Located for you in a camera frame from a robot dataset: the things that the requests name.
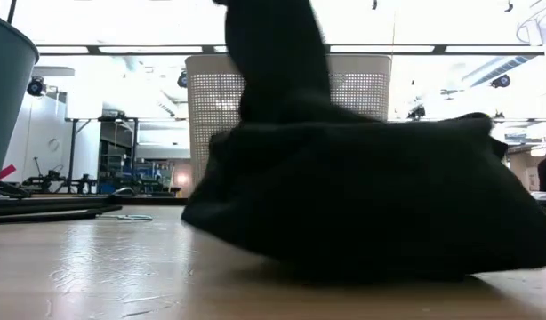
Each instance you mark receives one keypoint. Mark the black-framed background table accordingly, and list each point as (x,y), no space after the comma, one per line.
(73,151)

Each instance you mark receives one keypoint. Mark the black thin pole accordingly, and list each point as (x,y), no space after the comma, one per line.
(10,10)

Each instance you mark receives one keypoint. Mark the clear plastic container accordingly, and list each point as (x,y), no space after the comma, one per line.
(533,26)

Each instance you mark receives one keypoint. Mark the white perforated laundry basket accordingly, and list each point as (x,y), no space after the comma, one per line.
(211,111)

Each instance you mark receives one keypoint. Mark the red tag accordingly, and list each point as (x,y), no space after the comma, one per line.
(7,171)

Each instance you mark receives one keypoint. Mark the teal plastic bucket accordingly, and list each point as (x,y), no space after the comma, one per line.
(6,111)

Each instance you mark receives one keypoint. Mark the black ceiling spotlight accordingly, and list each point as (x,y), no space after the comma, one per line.
(182,80)
(35,86)
(500,81)
(416,112)

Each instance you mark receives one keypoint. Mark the black cloth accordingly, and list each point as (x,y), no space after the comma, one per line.
(344,200)

